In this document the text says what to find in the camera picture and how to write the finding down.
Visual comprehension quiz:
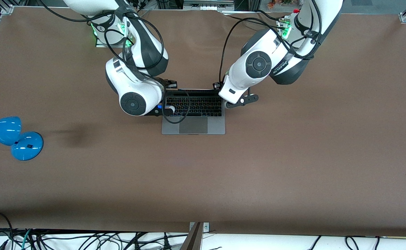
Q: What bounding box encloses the grey aluminium laptop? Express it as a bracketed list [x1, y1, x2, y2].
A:
[161, 88, 226, 135]

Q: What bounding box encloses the grey power strip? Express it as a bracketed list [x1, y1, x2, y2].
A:
[183, 0, 235, 11]

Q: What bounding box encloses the orange decorative item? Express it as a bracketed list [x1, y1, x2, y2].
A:
[267, 0, 293, 9]

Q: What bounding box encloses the blue desk lamp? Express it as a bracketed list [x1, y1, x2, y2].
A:
[0, 116, 44, 161]

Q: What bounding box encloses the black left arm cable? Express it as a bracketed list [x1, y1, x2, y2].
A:
[218, 0, 325, 84]

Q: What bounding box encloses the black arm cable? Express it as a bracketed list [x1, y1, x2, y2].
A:
[38, 0, 191, 125]
[218, 0, 325, 84]

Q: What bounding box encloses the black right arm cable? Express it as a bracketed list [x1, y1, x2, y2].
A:
[38, 0, 191, 125]

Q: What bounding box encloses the black cable on table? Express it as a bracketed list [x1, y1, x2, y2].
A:
[224, 10, 283, 31]

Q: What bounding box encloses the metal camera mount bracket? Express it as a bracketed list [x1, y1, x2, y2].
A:
[180, 222, 210, 250]

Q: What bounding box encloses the teal cable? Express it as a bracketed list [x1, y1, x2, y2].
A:
[20, 228, 32, 250]

